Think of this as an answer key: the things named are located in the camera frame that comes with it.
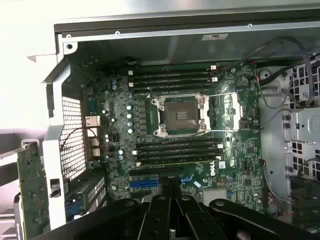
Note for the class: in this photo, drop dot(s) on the short black expansion slot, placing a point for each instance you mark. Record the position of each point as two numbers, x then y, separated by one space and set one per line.
138 193

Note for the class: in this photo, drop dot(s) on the grey parts rack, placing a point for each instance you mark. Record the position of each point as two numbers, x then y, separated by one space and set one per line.
18 217

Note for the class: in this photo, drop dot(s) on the blue expansion slot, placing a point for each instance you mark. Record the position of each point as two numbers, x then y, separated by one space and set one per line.
142 184

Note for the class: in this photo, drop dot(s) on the silver socket cover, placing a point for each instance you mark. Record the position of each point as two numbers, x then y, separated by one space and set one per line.
228 111

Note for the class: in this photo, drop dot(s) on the long black expansion slot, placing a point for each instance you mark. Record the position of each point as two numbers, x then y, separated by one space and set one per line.
150 170

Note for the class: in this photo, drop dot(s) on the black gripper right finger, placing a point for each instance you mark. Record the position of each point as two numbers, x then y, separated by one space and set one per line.
192 220

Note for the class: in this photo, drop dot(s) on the coin battery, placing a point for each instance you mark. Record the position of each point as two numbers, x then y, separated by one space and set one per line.
242 80

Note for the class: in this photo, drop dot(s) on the thin metal locking lever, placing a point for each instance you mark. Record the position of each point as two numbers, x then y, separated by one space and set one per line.
220 94
222 130

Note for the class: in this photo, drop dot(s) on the silver chipset heatsink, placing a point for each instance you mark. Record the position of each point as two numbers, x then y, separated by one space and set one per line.
215 196

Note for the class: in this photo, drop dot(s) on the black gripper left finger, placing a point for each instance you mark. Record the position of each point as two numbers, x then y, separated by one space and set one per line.
155 220

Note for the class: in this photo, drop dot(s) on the silver disk bay cage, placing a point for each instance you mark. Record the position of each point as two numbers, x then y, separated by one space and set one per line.
307 125

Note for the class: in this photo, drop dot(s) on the CPU socket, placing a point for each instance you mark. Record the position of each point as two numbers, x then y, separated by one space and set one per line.
178 115

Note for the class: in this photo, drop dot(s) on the green motherboard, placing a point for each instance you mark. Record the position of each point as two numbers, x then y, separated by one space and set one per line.
250 162

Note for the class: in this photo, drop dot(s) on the black PC case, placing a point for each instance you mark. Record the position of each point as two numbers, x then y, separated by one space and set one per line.
150 50

